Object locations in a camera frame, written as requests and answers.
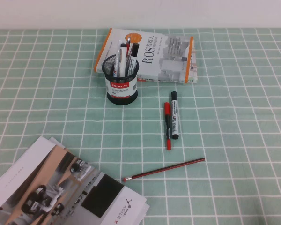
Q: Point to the AgileX photo brochure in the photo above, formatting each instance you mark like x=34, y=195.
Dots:
x=49, y=187

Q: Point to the silver tip ballpoint pen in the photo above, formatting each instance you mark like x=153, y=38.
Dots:
x=128, y=40

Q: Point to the green checked tablecloth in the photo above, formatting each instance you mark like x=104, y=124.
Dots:
x=224, y=140

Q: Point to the white orange ROS book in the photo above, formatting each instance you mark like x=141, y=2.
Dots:
x=154, y=58

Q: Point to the grey slim pen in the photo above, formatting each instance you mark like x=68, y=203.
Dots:
x=120, y=47

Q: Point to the red slim pen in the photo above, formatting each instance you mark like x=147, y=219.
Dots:
x=129, y=50

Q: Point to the black mesh pen holder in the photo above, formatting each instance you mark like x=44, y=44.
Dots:
x=121, y=98

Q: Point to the white paper brochure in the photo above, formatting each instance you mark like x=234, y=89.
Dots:
x=147, y=207

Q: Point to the red black striped pencil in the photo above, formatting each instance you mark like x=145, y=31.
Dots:
x=164, y=169

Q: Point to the white marker black cap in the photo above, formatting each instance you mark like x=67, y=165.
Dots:
x=123, y=56

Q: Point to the white marker black caps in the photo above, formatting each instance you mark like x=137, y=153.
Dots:
x=175, y=114

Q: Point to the red capped marker pen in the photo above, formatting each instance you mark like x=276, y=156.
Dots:
x=167, y=126

